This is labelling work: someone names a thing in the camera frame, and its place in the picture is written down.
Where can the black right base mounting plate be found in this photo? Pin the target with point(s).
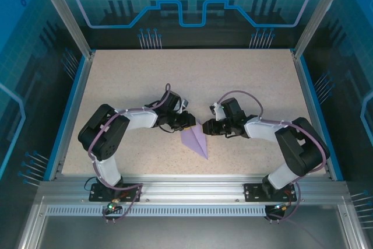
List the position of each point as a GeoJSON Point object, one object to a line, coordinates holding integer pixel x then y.
{"type": "Point", "coordinates": [253, 192]}

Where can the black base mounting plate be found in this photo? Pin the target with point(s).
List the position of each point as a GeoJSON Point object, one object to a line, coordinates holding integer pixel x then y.
{"type": "Point", "coordinates": [131, 192]}
{"type": "Point", "coordinates": [253, 192]}

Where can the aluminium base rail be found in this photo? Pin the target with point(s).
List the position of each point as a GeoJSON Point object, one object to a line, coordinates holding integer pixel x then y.
{"type": "Point", "coordinates": [189, 187]}

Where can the purple paper sheet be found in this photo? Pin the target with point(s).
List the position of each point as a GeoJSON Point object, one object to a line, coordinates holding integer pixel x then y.
{"type": "Point", "coordinates": [196, 142]}

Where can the aluminium frame post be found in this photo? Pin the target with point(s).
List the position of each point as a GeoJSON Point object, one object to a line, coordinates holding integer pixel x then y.
{"type": "Point", "coordinates": [67, 18]}
{"type": "Point", "coordinates": [319, 18]}

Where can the aluminium side rail blue strip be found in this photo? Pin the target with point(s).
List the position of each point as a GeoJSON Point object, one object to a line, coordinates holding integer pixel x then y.
{"type": "Point", "coordinates": [78, 109]}
{"type": "Point", "coordinates": [311, 109]}

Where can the aluminium lower frame rail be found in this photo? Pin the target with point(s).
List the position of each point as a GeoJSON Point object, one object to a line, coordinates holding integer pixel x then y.
{"type": "Point", "coordinates": [29, 231]}
{"type": "Point", "coordinates": [352, 231]}

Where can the black left base mounting plate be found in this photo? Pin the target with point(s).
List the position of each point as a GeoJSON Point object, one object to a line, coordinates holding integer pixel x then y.
{"type": "Point", "coordinates": [131, 192]}

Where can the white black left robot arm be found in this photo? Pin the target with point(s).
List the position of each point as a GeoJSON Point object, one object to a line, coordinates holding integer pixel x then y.
{"type": "Point", "coordinates": [137, 119]}

